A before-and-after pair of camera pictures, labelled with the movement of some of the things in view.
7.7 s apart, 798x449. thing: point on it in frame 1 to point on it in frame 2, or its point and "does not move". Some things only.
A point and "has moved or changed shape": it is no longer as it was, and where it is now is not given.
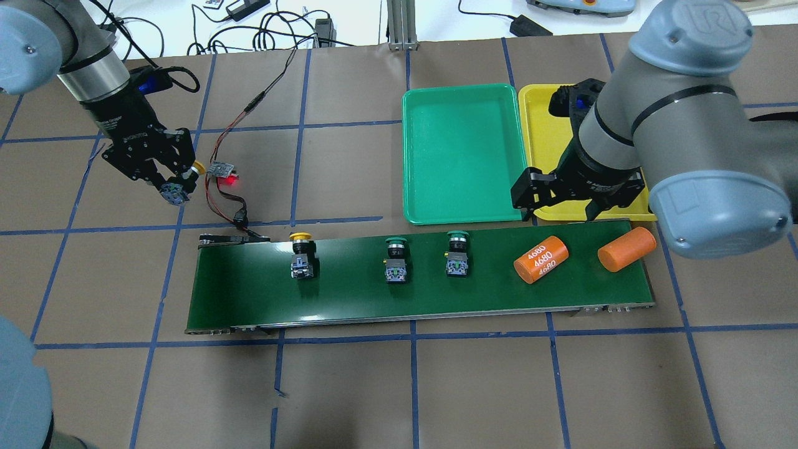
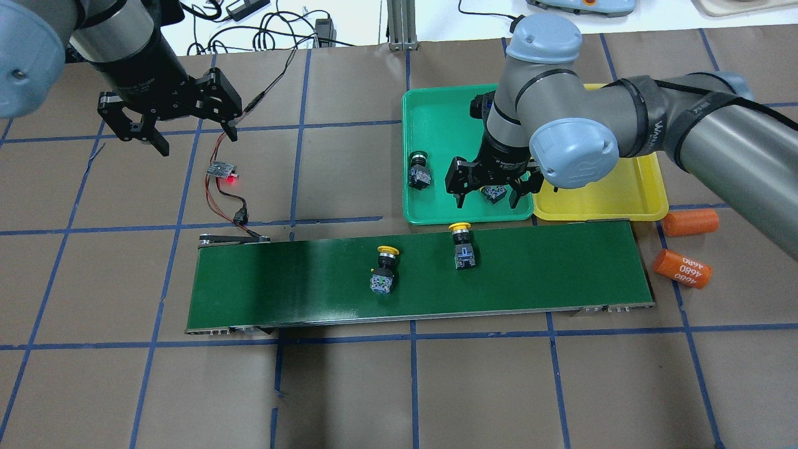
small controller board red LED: [222, 169] does not move
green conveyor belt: [243, 281] does not move
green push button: [395, 269] to [494, 193]
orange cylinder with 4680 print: [540, 259] to [671, 264]
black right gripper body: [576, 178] to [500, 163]
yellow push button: [305, 264] to [464, 254]
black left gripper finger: [189, 183] to [230, 130]
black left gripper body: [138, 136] to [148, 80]
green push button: [457, 257] to [419, 176]
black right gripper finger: [527, 212] to [460, 199]
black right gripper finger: [596, 206] to [514, 197]
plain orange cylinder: [626, 249] has moved or changed shape
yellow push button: [177, 193] to [381, 281]
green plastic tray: [463, 151] does not move
